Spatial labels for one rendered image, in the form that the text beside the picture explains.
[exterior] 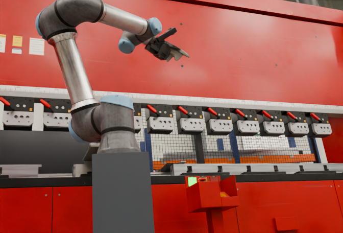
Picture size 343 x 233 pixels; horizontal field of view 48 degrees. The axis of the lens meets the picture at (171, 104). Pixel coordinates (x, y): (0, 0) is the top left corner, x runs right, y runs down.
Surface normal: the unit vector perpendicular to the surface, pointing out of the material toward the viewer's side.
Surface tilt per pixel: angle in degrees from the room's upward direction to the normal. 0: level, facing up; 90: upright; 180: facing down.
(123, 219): 90
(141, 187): 90
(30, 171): 90
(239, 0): 90
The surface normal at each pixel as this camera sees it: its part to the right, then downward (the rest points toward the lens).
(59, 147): 0.34, -0.39
